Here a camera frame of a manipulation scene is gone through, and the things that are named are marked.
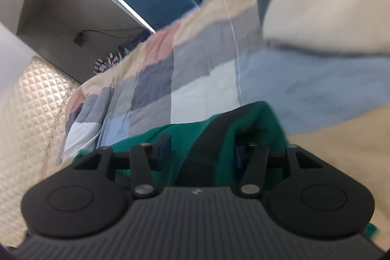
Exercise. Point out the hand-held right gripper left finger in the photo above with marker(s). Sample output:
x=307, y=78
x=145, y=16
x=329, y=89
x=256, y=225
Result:
x=143, y=168

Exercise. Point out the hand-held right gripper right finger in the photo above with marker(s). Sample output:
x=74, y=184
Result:
x=254, y=168

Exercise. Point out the green sweatshirt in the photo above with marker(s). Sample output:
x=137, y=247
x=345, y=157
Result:
x=189, y=150

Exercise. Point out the patchwork bed cover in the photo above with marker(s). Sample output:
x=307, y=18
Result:
x=213, y=71

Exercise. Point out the colourful bedside clutter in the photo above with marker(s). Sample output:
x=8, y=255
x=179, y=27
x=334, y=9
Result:
x=114, y=60

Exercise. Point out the cream quilted headboard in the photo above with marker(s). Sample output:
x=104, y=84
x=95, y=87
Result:
x=27, y=113

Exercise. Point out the cream white garment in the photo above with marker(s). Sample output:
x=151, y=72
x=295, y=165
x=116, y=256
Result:
x=329, y=10

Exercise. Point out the black wall charger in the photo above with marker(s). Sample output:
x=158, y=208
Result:
x=79, y=39

